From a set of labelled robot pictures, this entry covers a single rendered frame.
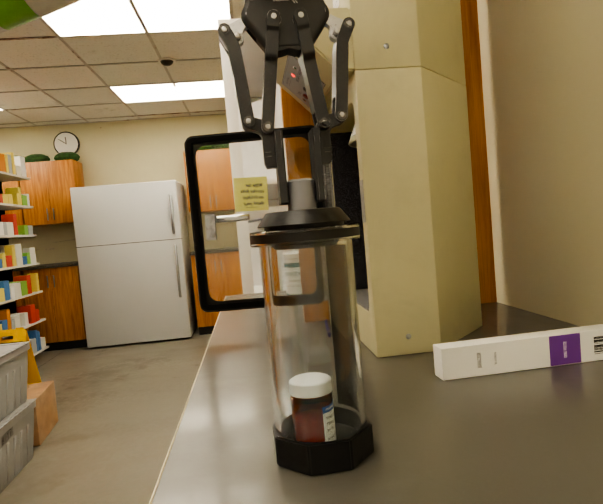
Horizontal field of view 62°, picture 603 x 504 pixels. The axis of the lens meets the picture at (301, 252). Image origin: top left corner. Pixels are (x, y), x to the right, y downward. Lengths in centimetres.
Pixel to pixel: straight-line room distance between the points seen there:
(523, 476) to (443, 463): 7
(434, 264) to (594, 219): 33
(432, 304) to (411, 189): 19
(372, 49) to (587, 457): 64
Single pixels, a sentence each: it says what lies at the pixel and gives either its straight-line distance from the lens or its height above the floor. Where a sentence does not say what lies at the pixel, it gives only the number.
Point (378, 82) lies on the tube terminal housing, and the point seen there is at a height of 139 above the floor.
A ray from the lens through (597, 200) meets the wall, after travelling 104.
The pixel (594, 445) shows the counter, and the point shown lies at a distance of 57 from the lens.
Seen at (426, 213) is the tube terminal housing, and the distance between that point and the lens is 85.
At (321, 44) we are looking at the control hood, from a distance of 86.
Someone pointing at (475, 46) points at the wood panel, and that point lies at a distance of 136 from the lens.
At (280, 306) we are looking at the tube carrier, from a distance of 46.
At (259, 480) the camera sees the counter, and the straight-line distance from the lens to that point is 50.
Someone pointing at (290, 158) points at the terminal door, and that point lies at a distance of 113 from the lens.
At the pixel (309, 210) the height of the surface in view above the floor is 118.
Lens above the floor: 117
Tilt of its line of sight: 3 degrees down
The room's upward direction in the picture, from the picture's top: 5 degrees counter-clockwise
